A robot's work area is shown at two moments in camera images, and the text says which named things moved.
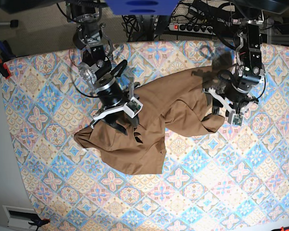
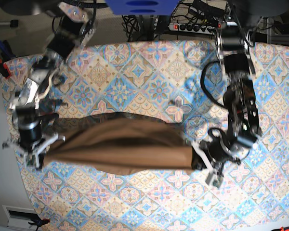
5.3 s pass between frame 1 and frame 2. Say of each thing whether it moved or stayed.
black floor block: stayed
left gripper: moved
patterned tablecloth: stayed
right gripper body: moved
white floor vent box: stayed
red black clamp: stayed
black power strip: stayed
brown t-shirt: moved
